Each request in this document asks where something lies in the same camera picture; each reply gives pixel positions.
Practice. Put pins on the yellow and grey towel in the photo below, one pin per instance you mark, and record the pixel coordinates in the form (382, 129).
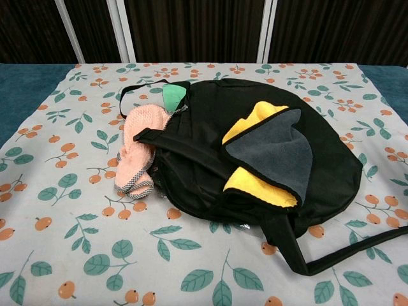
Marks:
(271, 153)

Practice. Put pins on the black fabric tote bag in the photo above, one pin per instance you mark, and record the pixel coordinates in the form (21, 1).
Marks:
(204, 134)

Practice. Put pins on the green cloth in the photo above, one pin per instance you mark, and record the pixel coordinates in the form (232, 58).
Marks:
(173, 97)

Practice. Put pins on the pink knitted cloth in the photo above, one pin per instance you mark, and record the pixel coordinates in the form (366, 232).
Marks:
(140, 134)

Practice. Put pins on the dark slatted folding screen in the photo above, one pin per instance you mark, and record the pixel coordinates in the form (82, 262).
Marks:
(197, 28)

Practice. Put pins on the fruit and leaf print tablecloth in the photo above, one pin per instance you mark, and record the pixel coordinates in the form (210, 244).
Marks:
(79, 223)

